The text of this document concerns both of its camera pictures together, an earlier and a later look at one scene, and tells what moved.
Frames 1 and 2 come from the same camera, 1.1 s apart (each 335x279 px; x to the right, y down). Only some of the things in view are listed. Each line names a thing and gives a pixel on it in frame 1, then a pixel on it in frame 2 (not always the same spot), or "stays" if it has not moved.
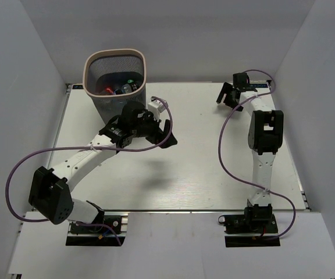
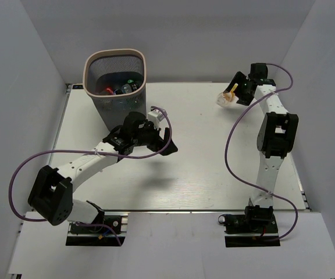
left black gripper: [158, 133] -> [159, 143]
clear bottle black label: [128, 88] stays
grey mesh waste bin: [113, 77] stays
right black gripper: [227, 89] -> [240, 78]
